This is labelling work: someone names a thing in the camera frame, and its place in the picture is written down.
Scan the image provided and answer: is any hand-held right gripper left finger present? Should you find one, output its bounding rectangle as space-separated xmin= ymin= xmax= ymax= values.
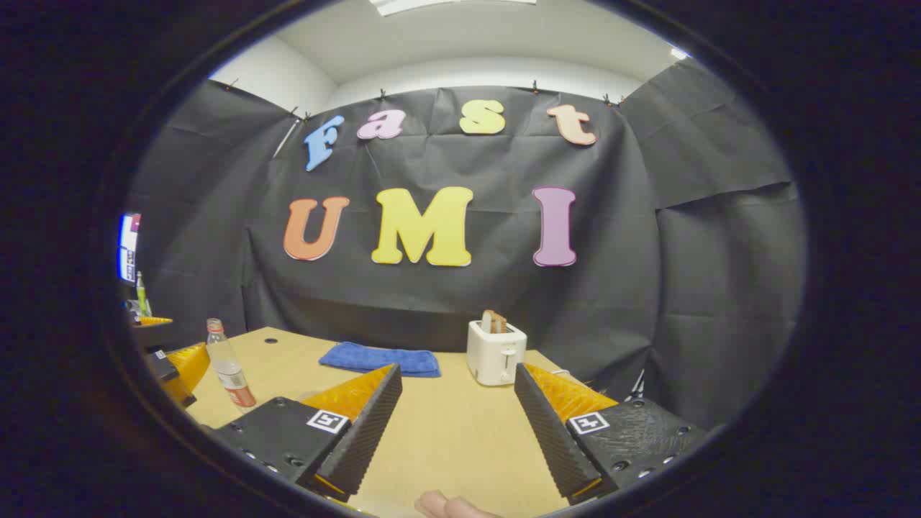
xmin=211 ymin=363 xmax=404 ymax=503

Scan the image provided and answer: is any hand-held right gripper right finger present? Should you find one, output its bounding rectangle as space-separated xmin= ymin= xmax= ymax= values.
xmin=513 ymin=363 xmax=711 ymax=506

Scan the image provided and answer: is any clear plastic water bottle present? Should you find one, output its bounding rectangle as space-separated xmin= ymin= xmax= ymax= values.
xmin=207 ymin=318 xmax=257 ymax=409

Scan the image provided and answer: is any blue folded towel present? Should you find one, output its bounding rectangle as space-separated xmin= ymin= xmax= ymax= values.
xmin=319 ymin=342 xmax=442 ymax=378

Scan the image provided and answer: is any computer monitor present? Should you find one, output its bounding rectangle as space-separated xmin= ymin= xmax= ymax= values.
xmin=117 ymin=213 xmax=142 ymax=283

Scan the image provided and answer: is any white toaster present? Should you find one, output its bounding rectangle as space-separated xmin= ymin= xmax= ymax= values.
xmin=466 ymin=320 xmax=527 ymax=387

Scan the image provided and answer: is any ceiling light panel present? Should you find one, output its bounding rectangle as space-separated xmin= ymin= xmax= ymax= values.
xmin=371 ymin=0 xmax=537 ymax=17

